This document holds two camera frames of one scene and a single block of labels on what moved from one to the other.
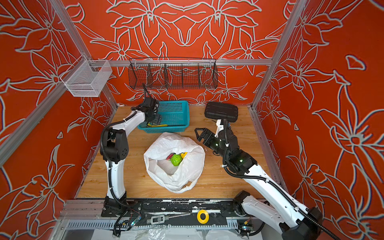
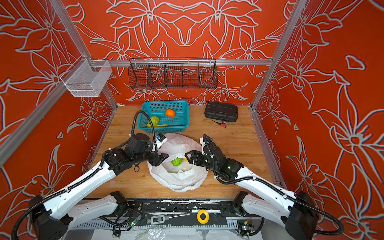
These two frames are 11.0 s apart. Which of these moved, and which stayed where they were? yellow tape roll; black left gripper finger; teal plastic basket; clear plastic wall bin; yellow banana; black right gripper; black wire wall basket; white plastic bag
Moved: white plastic bag; black left gripper finger; black right gripper
Stayed: teal plastic basket; yellow tape roll; clear plastic wall bin; yellow banana; black wire wall basket
